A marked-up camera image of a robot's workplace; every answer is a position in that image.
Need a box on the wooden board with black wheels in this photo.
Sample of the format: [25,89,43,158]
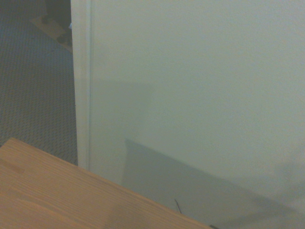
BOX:
[30,13,73,52]

